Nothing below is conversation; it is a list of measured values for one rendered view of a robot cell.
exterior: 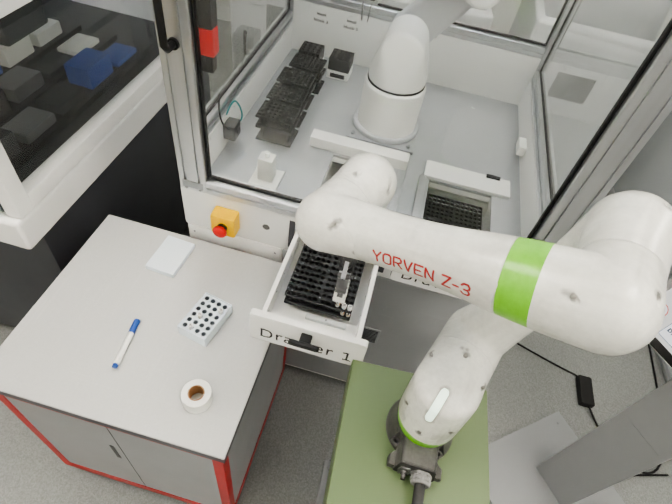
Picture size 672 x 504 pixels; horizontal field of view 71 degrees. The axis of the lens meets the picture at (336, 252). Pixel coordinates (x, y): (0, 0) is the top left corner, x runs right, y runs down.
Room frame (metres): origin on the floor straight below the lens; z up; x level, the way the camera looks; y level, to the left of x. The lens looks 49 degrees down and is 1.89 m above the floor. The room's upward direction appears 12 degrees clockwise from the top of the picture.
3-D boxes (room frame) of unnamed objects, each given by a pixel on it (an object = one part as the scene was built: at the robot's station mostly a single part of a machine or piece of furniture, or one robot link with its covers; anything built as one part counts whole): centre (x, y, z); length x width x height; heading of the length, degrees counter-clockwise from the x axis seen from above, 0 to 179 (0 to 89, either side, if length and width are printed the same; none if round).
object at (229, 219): (0.90, 0.33, 0.88); 0.07 x 0.05 x 0.07; 85
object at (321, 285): (0.78, 0.01, 0.87); 0.22 x 0.18 x 0.06; 175
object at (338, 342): (0.58, 0.03, 0.87); 0.29 x 0.02 x 0.11; 85
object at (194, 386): (0.42, 0.26, 0.78); 0.07 x 0.07 x 0.04
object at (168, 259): (0.82, 0.47, 0.77); 0.13 x 0.09 x 0.02; 171
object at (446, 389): (0.43, -0.26, 1.02); 0.16 x 0.13 x 0.19; 154
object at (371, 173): (0.67, -0.03, 1.30); 0.13 x 0.11 x 0.14; 154
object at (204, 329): (0.63, 0.30, 0.78); 0.12 x 0.08 x 0.04; 163
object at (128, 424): (0.62, 0.44, 0.38); 0.62 x 0.58 x 0.76; 85
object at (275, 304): (0.79, 0.01, 0.86); 0.40 x 0.26 x 0.06; 175
